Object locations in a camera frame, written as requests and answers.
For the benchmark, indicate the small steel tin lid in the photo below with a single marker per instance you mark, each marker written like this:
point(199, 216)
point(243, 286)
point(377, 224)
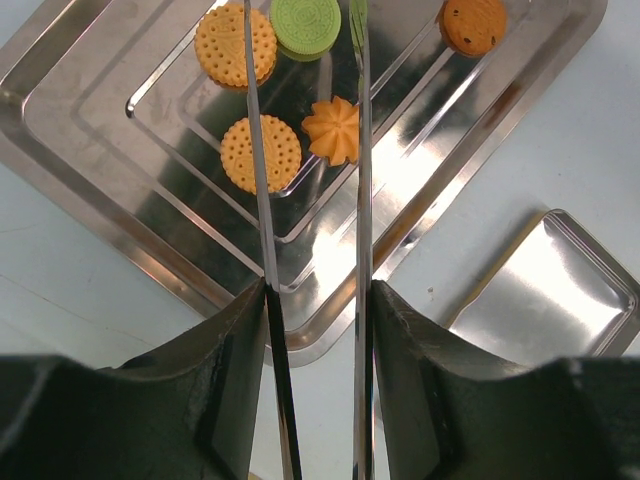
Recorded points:
point(554, 291)

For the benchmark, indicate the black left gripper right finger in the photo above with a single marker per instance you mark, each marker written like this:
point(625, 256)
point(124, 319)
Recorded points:
point(452, 410)

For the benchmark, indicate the orange swirl flower cookie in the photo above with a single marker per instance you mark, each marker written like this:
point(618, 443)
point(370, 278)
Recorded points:
point(333, 130)

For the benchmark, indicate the dotted orange sandwich cookie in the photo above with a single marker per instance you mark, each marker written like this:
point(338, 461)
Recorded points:
point(220, 46)
point(282, 152)

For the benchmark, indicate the green sandwich cookie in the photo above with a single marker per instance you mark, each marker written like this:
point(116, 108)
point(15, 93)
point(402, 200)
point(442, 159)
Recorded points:
point(305, 29)

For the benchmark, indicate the steel tongs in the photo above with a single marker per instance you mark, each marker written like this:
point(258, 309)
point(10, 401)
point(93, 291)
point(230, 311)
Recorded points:
point(363, 423)

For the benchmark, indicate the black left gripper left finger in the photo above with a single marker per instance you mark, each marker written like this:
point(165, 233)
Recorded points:
point(184, 410)

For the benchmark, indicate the orange chocolate chip cookie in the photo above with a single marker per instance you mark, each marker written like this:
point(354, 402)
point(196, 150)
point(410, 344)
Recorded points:
point(473, 27)

